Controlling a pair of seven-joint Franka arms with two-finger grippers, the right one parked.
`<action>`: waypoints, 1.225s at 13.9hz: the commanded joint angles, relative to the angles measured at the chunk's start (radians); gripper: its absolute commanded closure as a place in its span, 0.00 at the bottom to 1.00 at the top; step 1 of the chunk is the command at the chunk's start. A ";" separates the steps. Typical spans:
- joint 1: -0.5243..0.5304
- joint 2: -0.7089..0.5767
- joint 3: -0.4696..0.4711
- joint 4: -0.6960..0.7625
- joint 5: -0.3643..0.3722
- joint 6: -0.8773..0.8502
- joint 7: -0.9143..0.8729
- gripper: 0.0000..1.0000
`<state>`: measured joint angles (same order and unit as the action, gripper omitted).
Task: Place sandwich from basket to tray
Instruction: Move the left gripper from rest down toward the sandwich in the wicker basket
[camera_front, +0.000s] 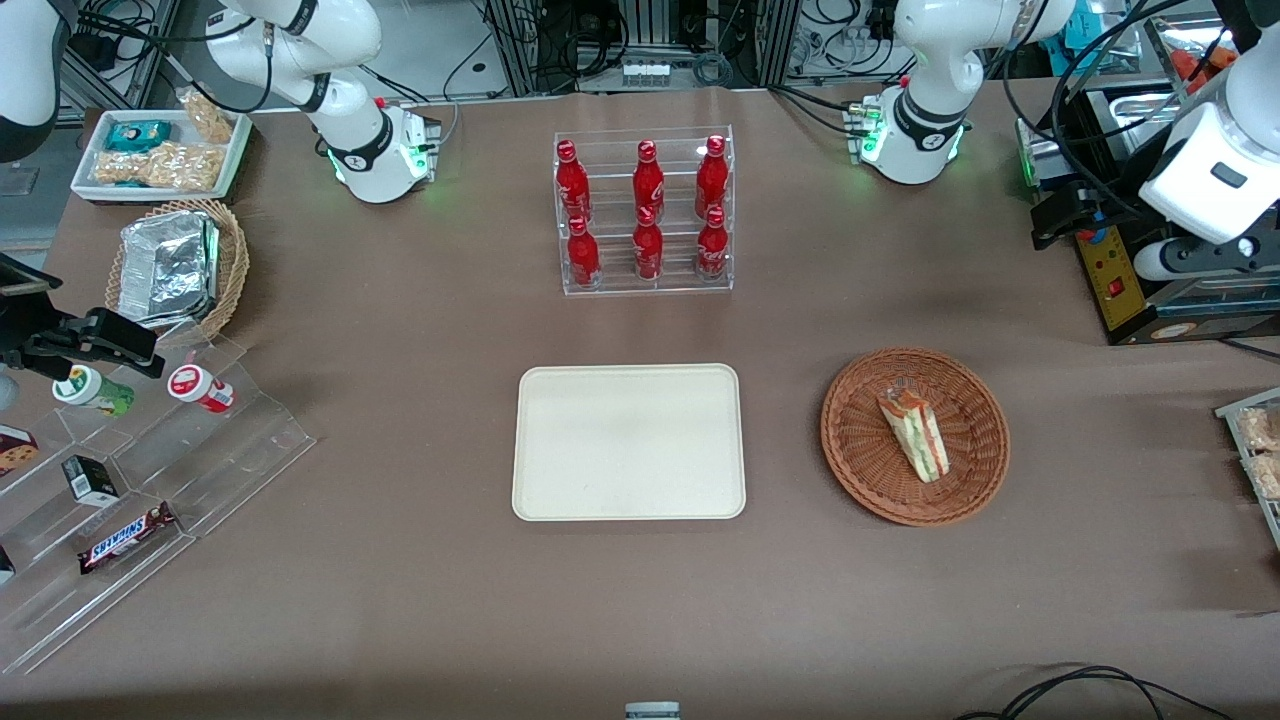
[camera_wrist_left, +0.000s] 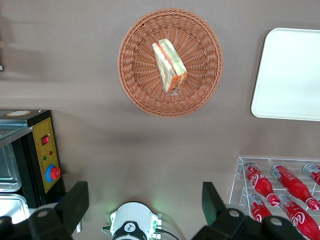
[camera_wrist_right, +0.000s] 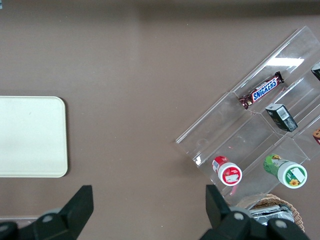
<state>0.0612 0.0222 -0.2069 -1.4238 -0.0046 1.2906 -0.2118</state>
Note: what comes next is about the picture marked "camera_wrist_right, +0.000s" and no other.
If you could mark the dark packaged item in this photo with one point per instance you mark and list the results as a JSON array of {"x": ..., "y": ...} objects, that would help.
[{"x": 316, "y": 72}]

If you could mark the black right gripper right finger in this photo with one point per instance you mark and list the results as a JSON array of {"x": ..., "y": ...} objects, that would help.
[{"x": 220, "y": 220}]

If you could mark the cream rectangular tray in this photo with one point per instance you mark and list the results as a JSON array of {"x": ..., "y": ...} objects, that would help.
[{"x": 30, "y": 135}]

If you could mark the small wicker basket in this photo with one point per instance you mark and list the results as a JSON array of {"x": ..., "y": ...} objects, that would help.
[{"x": 275, "y": 198}]

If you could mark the clear acrylic stepped display stand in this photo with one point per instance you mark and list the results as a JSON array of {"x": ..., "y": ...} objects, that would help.
[{"x": 225, "y": 125}]

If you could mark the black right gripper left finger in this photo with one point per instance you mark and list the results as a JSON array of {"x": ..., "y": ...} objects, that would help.
[{"x": 75, "y": 215}]

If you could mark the brown cookie box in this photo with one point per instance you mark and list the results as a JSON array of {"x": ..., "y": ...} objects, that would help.
[{"x": 317, "y": 137}]

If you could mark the silver foil pack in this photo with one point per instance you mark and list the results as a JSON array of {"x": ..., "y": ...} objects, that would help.
[{"x": 265, "y": 211}]

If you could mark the red bottle with white lid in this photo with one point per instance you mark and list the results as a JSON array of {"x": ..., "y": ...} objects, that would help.
[{"x": 228, "y": 173}]

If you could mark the Snickers chocolate bar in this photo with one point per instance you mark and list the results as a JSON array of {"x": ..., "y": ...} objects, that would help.
[{"x": 265, "y": 89}]

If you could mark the green bottle with white lid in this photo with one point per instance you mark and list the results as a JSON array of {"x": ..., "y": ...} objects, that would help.
[{"x": 292, "y": 175}]

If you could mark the small black carton box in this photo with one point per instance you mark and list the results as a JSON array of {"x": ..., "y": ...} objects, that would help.
[{"x": 282, "y": 117}]

